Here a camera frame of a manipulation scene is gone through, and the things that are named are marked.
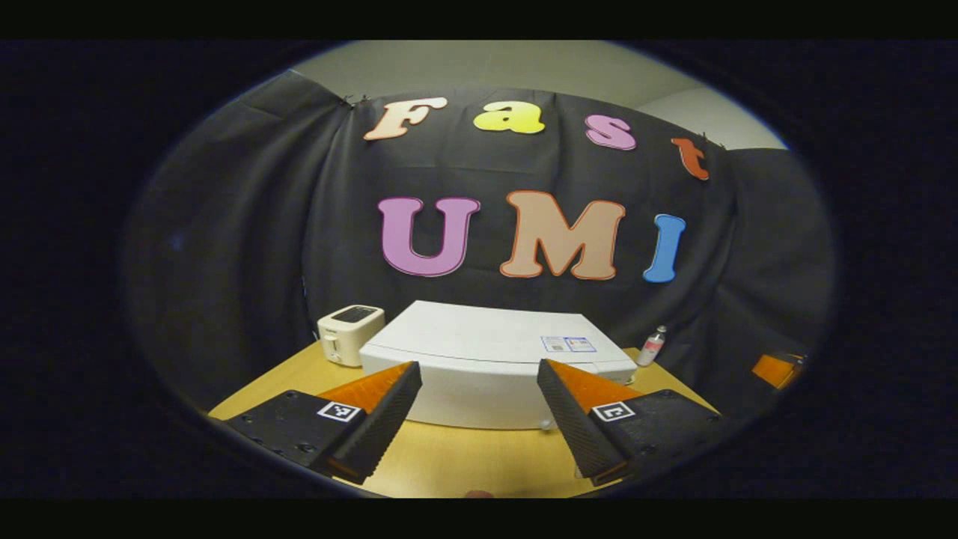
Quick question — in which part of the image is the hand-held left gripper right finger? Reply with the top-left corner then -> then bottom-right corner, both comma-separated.
537,359 -> 730,487

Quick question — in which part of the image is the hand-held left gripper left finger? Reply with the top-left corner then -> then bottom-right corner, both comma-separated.
225,361 -> 424,485

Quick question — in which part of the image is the white microwave oven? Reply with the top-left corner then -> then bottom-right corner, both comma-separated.
359,300 -> 638,431

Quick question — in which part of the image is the white toaster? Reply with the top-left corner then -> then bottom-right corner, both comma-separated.
317,305 -> 385,368

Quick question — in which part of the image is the clear bottle with pink label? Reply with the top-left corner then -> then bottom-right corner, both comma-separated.
636,325 -> 667,368

